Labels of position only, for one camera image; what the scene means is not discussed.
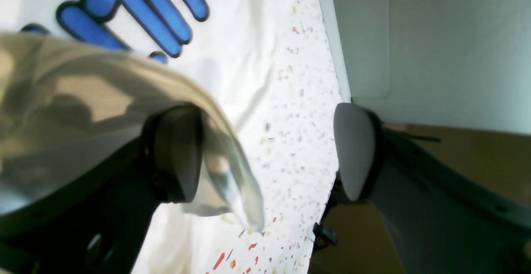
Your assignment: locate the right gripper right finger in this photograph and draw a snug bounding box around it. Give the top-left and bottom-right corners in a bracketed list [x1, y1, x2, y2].
[333, 103, 531, 274]

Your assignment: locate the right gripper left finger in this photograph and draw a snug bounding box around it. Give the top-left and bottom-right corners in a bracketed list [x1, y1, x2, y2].
[1, 105, 204, 274]

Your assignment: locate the white printed T-shirt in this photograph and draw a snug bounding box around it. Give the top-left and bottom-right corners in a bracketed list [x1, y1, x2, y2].
[0, 0, 287, 274]

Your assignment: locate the terrazzo patterned tablecloth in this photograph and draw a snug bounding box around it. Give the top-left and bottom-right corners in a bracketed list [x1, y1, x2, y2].
[194, 0, 343, 274]

